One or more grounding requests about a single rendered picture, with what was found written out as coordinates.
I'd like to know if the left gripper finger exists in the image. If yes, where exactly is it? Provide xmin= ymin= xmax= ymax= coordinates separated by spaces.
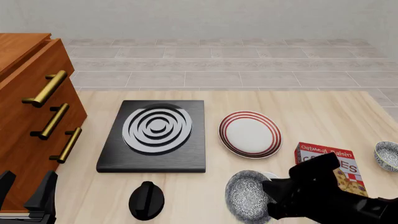
xmin=24 ymin=170 xmax=58 ymax=212
xmin=0 ymin=170 xmax=17 ymax=207

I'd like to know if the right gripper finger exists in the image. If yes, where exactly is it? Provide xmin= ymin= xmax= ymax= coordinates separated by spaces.
xmin=267 ymin=200 xmax=300 ymax=220
xmin=262 ymin=177 xmax=297 ymax=200

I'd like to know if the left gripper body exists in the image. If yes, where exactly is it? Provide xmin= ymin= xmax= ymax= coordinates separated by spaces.
xmin=0 ymin=211 xmax=57 ymax=224

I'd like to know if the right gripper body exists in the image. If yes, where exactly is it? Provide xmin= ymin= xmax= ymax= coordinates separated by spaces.
xmin=279 ymin=152 xmax=341 ymax=220

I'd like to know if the black patterned bowl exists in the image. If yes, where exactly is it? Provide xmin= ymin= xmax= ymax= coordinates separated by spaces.
xmin=373 ymin=140 xmax=398 ymax=173
xmin=224 ymin=170 xmax=278 ymax=224

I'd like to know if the white plate with red rings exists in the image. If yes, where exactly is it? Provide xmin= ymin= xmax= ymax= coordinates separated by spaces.
xmin=218 ymin=110 xmax=284 ymax=160

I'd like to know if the flat black stove plate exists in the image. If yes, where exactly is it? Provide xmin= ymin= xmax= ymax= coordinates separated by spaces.
xmin=96 ymin=100 xmax=207 ymax=174

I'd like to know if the wooden drawer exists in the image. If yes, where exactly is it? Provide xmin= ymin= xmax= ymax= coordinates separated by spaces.
xmin=0 ymin=69 xmax=83 ymax=179
xmin=0 ymin=95 xmax=88 ymax=212
xmin=0 ymin=38 xmax=76 ymax=133

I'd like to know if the red oatmeal cookie box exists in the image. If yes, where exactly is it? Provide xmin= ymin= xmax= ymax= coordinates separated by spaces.
xmin=294 ymin=141 xmax=369 ymax=198

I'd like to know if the round black stove knob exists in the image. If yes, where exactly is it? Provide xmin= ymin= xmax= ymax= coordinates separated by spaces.
xmin=128 ymin=180 xmax=165 ymax=222

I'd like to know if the wooden cabinet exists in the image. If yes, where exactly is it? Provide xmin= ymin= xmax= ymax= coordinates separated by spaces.
xmin=0 ymin=32 xmax=88 ymax=213

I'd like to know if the brass drawer handle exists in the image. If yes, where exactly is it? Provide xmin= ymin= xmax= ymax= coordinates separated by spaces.
xmin=49 ymin=127 xmax=83 ymax=164
xmin=30 ymin=103 xmax=70 ymax=141
xmin=21 ymin=69 xmax=68 ymax=108

